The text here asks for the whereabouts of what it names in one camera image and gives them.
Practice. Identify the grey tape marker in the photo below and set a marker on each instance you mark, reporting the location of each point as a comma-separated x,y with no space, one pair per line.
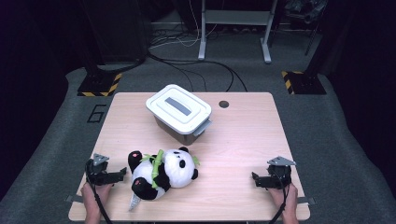
306,200
74,198

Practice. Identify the clear brown plastic storage box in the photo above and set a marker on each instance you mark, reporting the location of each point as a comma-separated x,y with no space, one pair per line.
182,135

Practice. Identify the black yellow striped stand base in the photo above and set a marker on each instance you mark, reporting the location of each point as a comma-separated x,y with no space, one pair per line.
306,83
99,84

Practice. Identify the dark equipment pile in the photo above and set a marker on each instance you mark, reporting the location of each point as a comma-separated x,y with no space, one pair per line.
306,11

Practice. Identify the person's left hand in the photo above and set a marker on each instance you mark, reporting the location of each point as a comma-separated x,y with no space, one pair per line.
93,196

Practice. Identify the dark cabinet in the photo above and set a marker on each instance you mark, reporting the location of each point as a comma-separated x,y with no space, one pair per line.
121,31

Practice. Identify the dark round table grommet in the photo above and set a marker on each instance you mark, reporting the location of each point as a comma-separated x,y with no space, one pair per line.
223,104

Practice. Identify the white metal stand frame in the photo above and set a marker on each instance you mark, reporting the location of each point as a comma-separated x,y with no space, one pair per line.
203,40

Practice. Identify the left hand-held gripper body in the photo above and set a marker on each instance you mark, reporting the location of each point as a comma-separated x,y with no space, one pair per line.
97,174

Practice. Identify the white storage box lid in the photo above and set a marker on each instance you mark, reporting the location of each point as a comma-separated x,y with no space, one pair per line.
177,107

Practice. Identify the person's right hand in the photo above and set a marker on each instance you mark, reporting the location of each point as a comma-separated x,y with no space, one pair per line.
288,199

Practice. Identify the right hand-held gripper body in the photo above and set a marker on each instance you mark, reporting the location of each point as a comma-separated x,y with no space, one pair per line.
278,175

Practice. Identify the panda plush toy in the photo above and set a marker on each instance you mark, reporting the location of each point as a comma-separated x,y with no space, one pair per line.
174,169

